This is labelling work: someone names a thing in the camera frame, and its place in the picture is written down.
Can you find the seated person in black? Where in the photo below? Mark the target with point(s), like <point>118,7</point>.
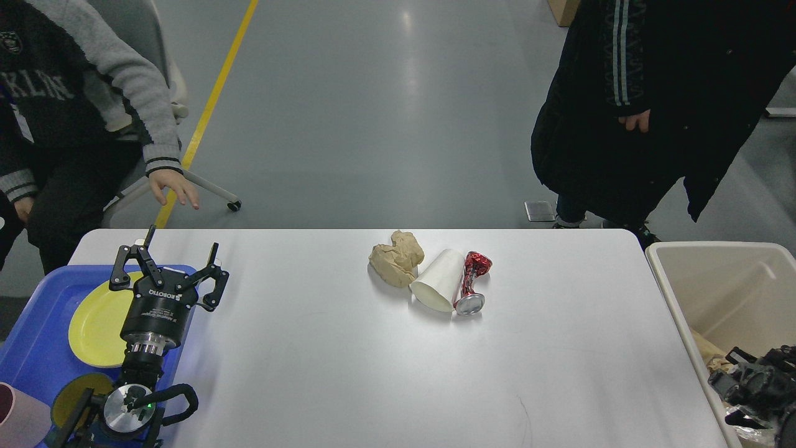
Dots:
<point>648,93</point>

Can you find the white paper cup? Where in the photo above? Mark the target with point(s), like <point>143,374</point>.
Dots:
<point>437,286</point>

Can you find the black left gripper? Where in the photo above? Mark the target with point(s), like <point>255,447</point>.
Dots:
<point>158,314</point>

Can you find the left metal floor plate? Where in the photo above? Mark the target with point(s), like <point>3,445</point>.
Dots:
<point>539,211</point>

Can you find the person in grey sweater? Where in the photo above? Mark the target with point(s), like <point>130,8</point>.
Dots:
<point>80,109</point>

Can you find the red foil wrapper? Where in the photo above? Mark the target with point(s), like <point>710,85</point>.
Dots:
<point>471,302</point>

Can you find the brown paper bag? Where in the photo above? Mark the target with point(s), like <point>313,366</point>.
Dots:
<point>712,356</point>
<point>395,264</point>

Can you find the beige plastic bin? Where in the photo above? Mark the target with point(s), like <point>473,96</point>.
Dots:
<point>734,294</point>

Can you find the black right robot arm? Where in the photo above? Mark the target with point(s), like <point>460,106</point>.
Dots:
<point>762,389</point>

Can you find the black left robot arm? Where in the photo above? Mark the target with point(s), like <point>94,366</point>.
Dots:
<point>136,409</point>

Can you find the yellow plate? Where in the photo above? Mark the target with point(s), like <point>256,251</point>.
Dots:
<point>95,327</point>

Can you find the dark teal mug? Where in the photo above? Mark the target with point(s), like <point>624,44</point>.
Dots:
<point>68,397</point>

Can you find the pink mug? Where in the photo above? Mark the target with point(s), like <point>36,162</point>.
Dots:
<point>25,421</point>

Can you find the blue plastic tray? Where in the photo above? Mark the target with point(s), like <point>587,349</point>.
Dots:
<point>37,358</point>

